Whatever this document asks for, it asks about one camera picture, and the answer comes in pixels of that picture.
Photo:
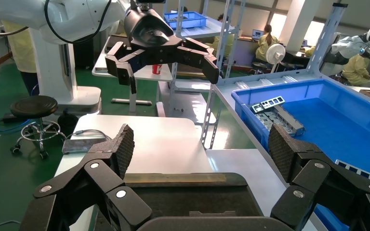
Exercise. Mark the seated person with ponytail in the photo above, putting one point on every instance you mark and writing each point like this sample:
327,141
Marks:
265,46

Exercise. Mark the seated person in yellow coat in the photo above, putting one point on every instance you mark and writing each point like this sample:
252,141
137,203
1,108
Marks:
357,70

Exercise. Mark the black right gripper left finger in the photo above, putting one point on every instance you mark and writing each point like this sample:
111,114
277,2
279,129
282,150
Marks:
121,150

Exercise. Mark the white robot column with base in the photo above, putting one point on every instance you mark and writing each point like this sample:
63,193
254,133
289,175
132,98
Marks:
49,70

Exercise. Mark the person with dark hair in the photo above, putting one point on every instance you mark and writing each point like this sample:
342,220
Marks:
184,9

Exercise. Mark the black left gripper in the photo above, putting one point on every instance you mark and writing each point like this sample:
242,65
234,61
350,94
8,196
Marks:
150,32

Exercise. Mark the grey power bank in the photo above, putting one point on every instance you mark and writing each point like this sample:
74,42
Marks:
83,146

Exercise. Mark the flat grey stamped metal part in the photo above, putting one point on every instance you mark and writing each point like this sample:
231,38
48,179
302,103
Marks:
279,124

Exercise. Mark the white table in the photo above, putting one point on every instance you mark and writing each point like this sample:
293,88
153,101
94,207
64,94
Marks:
355,88

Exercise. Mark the black round stool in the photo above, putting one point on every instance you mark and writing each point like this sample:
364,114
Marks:
33,106

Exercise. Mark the red can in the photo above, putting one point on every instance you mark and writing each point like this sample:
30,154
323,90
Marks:
157,69

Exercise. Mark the black power adapter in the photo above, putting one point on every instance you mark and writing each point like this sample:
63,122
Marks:
10,118

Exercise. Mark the dark phone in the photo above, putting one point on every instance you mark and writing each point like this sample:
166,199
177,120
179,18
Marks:
100,69

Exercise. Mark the small black waste bin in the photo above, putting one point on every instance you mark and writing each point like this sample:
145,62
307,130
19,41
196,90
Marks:
67,122

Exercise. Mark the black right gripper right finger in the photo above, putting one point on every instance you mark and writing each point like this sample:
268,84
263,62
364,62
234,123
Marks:
287,150

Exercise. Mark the large blue plastic bin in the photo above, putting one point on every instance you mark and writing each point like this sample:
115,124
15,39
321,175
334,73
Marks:
338,127

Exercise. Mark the grey perforated metal part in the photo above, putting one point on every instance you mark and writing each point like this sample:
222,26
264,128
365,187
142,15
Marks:
360,172

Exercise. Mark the grey metal shelf rack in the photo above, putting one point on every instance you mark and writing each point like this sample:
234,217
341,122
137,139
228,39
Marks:
201,32

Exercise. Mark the white standing desk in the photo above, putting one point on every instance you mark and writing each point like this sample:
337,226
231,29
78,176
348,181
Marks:
153,76

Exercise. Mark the white pedestal fan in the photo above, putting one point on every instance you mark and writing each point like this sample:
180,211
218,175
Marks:
275,53

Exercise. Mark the open laptop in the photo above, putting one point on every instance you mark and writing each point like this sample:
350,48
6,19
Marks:
257,34

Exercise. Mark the small blue plastic bin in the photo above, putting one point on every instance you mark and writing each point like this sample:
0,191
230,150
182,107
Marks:
188,20

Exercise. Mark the grey bracket with square holes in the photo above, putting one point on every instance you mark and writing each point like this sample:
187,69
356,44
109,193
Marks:
268,103

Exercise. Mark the white humanoid robot black visor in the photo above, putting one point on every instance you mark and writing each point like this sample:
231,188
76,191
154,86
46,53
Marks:
351,46

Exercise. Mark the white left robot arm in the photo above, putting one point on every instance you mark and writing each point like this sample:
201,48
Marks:
76,16

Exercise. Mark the standing person in yellow coat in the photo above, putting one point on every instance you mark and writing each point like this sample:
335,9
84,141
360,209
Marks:
20,54

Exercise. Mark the stack of grey metal brackets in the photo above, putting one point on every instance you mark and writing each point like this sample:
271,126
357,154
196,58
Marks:
263,119

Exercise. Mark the black flat container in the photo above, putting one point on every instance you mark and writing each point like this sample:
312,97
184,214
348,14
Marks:
188,197

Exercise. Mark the long grey metal box part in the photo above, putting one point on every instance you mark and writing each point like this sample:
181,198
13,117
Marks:
292,121

